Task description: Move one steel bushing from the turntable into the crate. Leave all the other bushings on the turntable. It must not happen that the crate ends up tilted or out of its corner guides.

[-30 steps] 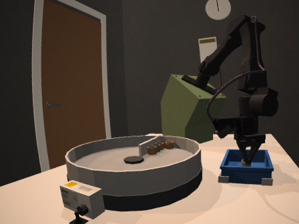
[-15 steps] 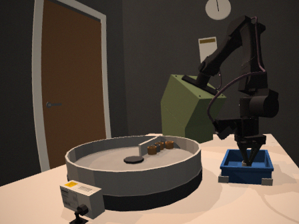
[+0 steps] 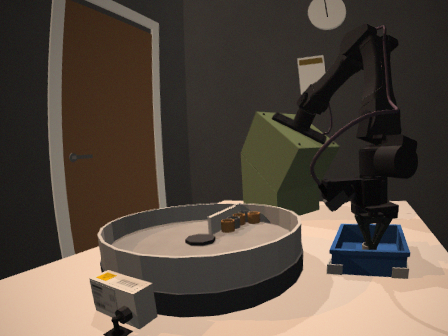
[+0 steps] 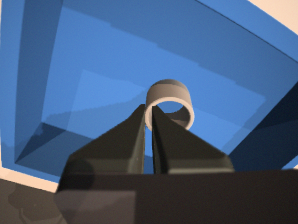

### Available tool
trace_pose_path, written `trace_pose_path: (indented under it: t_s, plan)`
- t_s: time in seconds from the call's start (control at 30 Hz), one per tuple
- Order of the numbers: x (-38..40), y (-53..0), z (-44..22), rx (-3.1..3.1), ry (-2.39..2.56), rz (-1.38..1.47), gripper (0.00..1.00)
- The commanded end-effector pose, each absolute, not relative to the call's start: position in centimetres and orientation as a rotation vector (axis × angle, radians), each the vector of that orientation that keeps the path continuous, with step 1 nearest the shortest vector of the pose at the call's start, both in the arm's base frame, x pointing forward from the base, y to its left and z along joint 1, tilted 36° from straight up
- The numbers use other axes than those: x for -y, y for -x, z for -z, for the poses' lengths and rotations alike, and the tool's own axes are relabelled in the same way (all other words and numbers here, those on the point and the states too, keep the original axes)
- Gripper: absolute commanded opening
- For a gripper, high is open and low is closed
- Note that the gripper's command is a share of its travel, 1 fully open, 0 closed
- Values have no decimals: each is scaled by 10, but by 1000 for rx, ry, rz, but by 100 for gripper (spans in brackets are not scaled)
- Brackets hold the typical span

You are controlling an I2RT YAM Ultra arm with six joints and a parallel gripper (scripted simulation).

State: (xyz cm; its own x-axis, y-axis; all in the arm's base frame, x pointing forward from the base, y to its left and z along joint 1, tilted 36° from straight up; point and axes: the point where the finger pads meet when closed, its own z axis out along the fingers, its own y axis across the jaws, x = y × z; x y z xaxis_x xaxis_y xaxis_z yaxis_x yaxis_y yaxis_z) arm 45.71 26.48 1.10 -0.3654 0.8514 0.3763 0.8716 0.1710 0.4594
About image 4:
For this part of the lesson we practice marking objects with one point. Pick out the grey metal bushing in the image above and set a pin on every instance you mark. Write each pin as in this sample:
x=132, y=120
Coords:
x=170, y=90

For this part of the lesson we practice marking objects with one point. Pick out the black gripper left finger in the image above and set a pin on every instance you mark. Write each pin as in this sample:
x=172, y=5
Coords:
x=115, y=150

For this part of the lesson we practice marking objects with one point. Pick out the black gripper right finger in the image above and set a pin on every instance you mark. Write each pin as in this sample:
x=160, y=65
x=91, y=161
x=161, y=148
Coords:
x=181, y=151

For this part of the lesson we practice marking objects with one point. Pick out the blue open box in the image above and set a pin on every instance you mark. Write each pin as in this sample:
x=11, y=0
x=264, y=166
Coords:
x=70, y=70

